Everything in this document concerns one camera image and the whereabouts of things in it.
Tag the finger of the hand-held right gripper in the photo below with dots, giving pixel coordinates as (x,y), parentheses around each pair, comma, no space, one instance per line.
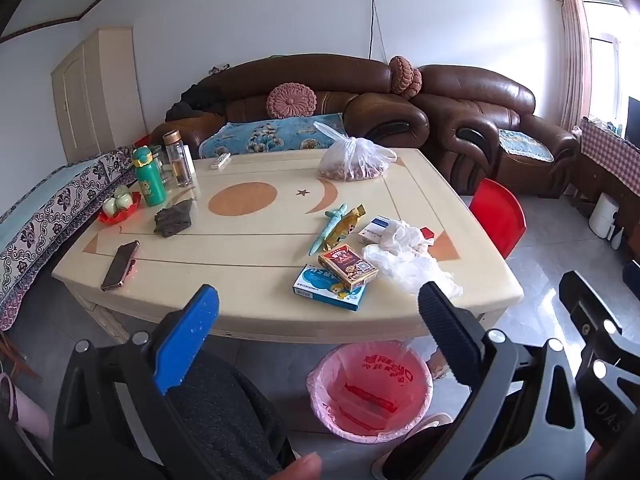
(587,305)
(610,405)

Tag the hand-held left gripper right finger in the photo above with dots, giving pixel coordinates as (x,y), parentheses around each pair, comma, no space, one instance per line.
(450,330)

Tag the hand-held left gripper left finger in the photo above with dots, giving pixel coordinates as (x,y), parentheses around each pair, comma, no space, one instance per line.
(192,330)

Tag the white plastic bag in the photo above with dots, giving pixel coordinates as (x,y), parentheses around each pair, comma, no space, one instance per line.
(407,265)

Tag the pink-lined trash bin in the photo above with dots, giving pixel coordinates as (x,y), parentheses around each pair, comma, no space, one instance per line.
(370,400)

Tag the red playing card box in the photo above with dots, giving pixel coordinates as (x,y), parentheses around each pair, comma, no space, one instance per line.
(347,267)

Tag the yellow toy fish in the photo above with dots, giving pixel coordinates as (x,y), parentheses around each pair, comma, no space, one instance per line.
(345,227)

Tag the person's left hand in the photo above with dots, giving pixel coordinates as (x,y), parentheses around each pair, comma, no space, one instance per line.
(300,467)

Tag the small white bottle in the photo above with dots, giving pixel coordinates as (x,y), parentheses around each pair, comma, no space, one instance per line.
(618,239)

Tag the person's dark trouser leg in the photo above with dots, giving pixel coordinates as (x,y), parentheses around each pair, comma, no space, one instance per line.
(225,410)

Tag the white round appliance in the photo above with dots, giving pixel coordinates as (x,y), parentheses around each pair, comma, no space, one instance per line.
(602,215)

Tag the black smartphone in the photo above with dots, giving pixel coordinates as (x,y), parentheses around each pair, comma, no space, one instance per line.
(120,265)

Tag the small red box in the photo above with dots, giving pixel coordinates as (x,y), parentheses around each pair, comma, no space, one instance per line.
(426,233)

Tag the grey crumpled cloth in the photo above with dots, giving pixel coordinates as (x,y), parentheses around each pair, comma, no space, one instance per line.
(174,220)

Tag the person's white shoe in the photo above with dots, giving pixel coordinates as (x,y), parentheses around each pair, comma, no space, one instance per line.
(415,440)

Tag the red plastic stool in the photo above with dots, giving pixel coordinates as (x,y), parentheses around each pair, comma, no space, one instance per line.
(497,215)

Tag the white and blue medicine box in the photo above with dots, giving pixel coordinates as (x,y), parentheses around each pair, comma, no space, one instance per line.
(375,227)

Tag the red tray with green cups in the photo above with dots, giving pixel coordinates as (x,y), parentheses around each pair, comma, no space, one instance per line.
(119,207)

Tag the green kids water bottle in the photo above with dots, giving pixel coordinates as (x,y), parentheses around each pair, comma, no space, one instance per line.
(149,180)

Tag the red checkered tablecloth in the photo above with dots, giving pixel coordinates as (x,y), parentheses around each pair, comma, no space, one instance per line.
(612,147)

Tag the teal toy pen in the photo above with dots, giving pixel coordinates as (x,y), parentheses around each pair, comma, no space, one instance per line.
(327,227)

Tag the glass bottle with gold cap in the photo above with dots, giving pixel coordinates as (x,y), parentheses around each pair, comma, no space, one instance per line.
(179,160)

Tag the small white remote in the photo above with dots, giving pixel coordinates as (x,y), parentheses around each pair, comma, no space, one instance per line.
(220,161)

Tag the pink cylinder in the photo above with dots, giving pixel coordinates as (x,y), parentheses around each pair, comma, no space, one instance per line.
(27,410)

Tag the patterned bed cover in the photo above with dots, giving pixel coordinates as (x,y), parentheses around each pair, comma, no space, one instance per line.
(45,220)

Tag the dark television screen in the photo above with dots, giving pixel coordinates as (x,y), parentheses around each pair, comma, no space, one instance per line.
(633,117)

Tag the clear plastic bag of nuts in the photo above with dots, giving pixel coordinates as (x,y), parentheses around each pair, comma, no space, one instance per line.
(355,160)

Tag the blue floral cushion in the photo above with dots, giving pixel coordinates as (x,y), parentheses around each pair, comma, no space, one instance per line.
(270,135)

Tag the brown leather armchair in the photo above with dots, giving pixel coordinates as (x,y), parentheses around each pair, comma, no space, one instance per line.
(475,110)

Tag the dark clothing pile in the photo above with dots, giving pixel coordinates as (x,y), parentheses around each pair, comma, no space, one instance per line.
(197,100)

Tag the pink round cushion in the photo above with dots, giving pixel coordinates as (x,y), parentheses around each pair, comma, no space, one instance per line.
(291,101)

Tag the pink curtain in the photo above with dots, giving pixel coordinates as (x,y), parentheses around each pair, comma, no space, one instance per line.
(575,55)

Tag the cream cabinet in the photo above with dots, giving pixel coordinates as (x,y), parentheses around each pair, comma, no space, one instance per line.
(95,95)

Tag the brown round cushion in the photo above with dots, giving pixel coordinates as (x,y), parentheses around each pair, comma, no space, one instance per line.
(404,76)

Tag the brown leather sofa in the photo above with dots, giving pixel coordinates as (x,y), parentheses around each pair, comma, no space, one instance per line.
(310,72)

